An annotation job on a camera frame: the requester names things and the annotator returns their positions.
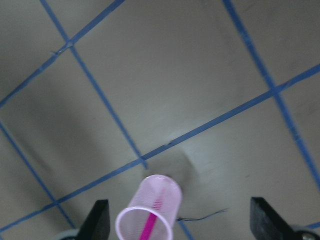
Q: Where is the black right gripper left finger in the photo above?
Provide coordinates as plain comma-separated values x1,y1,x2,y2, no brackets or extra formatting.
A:
56,199,112,240

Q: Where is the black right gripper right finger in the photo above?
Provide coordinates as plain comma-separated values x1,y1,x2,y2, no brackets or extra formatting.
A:
250,196,320,240

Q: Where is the pink marker pen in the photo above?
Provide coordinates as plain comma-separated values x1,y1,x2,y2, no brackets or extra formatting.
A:
139,200,163,240

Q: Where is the pink mesh cup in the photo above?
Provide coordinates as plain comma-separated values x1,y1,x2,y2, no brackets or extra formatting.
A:
115,174,183,240

